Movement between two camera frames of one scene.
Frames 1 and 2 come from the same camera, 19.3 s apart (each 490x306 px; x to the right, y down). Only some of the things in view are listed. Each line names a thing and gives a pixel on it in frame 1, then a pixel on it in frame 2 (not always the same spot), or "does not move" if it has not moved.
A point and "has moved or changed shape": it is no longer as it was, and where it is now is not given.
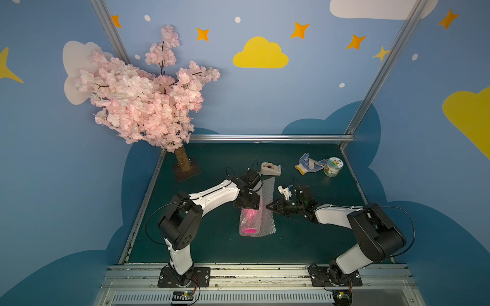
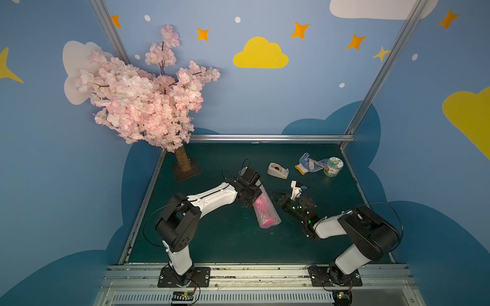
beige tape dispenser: x=270 y=169 has moved or changed shape
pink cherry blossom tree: x=143 y=107 does not move
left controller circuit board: x=182 y=296 does not move
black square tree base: x=181 y=175 does not move
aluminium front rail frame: x=137 y=285 does not move
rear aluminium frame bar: x=312 y=138 does not move
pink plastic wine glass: x=249 y=214 to x=261 y=206
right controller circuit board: x=342 y=297 does not move
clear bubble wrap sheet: x=259 y=222 has moved or changed shape
